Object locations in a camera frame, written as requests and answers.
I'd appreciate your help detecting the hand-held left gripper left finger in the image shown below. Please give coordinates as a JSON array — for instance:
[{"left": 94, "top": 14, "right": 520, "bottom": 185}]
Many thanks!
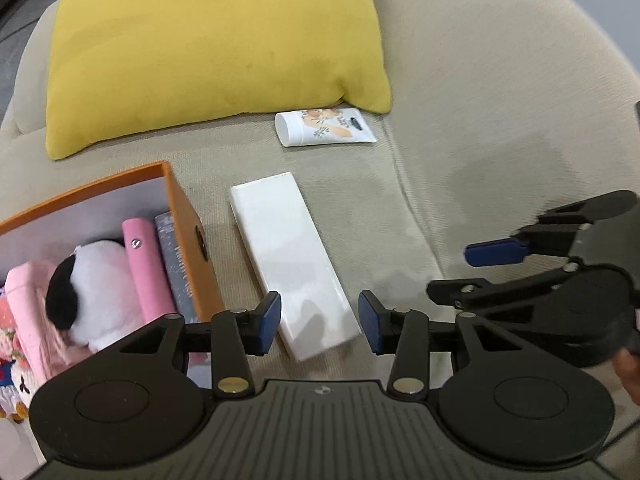
[{"left": 120, "top": 291, "right": 282, "bottom": 398}]

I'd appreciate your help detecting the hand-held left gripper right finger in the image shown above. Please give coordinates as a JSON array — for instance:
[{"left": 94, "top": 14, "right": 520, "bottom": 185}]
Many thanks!
[{"left": 358, "top": 290, "right": 507, "bottom": 397}]

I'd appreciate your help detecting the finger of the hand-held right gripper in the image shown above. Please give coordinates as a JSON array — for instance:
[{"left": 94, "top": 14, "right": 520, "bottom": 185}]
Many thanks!
[
  {"left": 464, "top": 190, "right": 639, "bottom": 268},
  {"left": 426, "top": 262, "right": 582, "bottom": 315}
]

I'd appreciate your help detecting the long white box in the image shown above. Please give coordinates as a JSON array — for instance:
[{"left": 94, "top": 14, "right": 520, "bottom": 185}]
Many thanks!
[{"left": 230, "top": 171, "right": 362, "bottom": 362}]

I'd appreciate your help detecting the orange storage box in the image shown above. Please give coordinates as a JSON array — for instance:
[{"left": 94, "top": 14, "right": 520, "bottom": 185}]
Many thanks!
[{"left": 0, "top": 161, "right": 226, "bottom": 466}]

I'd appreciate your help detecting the black and white plush keychain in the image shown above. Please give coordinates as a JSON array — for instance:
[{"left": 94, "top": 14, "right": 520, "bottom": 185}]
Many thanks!
[{"left": 44, "top": 240, "right": 173, "bottom": 352}]

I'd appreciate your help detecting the pink fabric pouch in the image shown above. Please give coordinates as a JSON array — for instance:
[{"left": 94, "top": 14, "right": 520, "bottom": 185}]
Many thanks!
[{"left": 6, "top": 260, "right": 96, "bottom": 382}]

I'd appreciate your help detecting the person's right hand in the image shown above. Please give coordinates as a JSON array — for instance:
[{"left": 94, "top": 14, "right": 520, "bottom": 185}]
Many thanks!
[{"left": 612, "top": 346, "right": 640, "bottom": 392}]

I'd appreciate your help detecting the grey book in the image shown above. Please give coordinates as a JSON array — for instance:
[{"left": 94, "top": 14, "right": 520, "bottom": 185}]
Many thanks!
[{"left": 154, "top": 211, "right": 202, "bottom": 324}]

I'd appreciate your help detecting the pink cylindrical bottle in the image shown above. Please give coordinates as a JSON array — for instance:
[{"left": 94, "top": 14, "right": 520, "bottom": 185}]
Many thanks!
[{"left": 122, "top": 217, "right": 179, "bottom": 322}]

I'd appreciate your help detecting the beige sofa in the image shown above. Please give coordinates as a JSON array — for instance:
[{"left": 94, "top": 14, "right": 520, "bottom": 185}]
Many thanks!
[{"left": 0, "top": 0, "right": 640, "bottom": 411}]

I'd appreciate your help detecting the white printed cream tube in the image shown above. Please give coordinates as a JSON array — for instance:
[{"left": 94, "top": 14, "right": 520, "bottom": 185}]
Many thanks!
[{"left": 274, "top": 108, "right": 377, "bottom": 148}]

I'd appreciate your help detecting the colourful knitted doll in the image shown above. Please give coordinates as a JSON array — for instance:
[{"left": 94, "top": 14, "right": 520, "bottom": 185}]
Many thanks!
[{"left": 0, "top": 284, "right": 43, "bottom": 421}]

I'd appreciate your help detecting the yellow pillow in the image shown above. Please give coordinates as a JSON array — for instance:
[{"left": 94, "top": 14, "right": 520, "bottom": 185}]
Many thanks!
[{"left": 45, "top": 0, "right": 392, "bottom": 162}]

